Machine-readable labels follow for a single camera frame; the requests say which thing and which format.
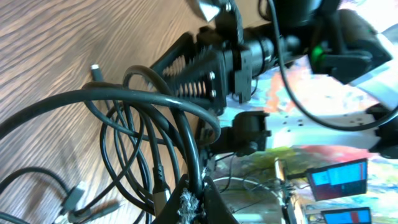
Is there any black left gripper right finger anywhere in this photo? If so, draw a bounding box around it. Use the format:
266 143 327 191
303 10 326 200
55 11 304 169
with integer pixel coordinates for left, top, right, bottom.
203 177 239 224

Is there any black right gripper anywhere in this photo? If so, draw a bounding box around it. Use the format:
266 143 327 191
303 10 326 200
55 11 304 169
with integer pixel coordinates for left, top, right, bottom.
150 26 277 115

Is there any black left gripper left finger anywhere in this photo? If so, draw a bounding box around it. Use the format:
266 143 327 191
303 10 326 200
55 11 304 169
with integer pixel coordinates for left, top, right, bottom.
158 174 199 224

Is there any thick black USB cable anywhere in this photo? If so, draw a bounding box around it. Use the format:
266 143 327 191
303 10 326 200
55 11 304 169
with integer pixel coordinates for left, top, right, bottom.
0 63 222 218

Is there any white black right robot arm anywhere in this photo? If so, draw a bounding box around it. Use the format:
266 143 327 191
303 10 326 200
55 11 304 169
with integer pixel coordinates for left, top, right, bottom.
152 1 390 113

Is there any laptop screen upper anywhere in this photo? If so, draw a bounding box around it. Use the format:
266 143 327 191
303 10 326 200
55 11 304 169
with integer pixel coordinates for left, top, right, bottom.
305 158 368 201

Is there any laptop screen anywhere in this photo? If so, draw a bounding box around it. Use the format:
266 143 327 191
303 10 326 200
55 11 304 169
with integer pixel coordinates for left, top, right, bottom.
305 158 368 201
321 207 372 224

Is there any laptop screen lower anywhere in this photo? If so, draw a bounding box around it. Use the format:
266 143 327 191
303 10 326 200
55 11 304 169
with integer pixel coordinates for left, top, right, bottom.
321 207 372 224

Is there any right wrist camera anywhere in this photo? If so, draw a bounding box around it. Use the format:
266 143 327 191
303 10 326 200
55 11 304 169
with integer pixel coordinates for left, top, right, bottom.
192 0 243 44

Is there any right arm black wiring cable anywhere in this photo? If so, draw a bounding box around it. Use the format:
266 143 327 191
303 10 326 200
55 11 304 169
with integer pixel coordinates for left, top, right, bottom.
257 0 398 132

